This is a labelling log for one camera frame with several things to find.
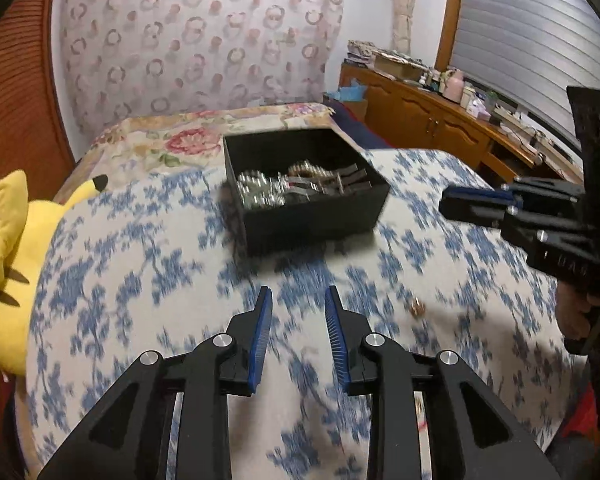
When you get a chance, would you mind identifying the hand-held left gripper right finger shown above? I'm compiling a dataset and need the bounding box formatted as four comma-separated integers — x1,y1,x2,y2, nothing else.
325,285,561,480

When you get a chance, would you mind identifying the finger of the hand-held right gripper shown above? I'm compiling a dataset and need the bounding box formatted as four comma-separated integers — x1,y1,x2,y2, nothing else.
500,206,600,277
439,177,586,224

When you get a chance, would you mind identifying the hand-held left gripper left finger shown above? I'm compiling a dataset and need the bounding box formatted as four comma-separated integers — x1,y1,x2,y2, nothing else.
37,285,274,480

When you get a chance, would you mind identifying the black box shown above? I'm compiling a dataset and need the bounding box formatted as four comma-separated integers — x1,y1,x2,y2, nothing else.
223,127,391,257

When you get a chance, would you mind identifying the pile of metal clips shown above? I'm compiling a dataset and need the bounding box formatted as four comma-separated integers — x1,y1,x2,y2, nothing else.
282,164,371,202

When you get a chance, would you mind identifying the white pearl necklace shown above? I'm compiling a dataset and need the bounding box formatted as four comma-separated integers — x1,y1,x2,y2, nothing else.
236,169,287,210

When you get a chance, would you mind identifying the pearl bracelet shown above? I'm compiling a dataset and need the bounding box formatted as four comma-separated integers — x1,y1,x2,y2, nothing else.
287,159,328,181

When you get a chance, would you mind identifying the person's right hand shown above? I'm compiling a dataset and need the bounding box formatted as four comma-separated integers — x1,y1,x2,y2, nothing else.
555,284,600,343

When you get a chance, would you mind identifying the wooden sideboard cabinet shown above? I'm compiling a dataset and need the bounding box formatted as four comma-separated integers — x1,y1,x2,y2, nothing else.
340,62,581,183

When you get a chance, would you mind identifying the pink thermos jug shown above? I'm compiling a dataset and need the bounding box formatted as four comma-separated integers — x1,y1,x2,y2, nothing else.
445,70,465,101

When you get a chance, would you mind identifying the blue floral tablecloth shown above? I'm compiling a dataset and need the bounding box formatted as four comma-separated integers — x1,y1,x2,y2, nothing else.
24,147,588,480

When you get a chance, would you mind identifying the dark blue blanket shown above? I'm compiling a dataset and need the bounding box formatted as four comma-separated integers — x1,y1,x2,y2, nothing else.
322,95,395,151

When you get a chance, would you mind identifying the grey window blind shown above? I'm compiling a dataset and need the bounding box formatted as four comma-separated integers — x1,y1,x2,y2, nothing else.
450,0,600,151

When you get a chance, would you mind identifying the cardboard box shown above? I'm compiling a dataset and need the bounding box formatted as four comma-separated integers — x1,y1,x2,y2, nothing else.
375,52,425,82

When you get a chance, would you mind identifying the blue plastic bag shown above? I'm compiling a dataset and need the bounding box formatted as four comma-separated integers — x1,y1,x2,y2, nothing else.
325,85,368,104

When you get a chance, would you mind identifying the stack of papers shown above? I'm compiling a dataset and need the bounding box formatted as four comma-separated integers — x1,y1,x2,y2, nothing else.
347,40,381,66

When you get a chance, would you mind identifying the cream tied curtain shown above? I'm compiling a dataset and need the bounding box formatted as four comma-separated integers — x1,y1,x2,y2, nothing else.
385,0,415,56

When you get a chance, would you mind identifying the yellow plush toy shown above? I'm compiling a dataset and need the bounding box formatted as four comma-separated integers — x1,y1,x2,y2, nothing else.
0,170,109,376

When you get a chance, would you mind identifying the circle patterned curtain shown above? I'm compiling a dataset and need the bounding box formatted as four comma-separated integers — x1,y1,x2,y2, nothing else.
60,0,345,136

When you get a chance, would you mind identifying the brown slatted wardrobe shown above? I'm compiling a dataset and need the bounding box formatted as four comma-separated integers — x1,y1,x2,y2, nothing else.
0,0,78,241

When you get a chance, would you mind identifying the wooden window frame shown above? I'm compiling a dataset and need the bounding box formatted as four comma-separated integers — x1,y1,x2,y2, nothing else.
435,0,467,72

